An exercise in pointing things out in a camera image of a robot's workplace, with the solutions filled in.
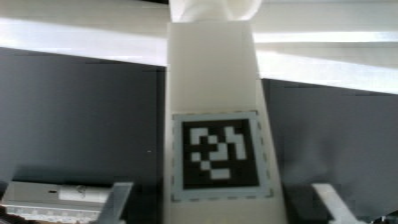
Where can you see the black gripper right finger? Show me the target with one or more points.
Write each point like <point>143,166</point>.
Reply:
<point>342,214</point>

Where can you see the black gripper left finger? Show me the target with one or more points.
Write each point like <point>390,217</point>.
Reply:
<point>113,210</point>

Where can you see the white desk leg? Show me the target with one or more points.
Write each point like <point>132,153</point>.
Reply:
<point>221,176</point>

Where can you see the white L-shaped fence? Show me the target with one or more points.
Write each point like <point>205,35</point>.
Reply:
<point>342,59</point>

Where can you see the white desk top tray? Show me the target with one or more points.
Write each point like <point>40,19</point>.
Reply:
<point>291,20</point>

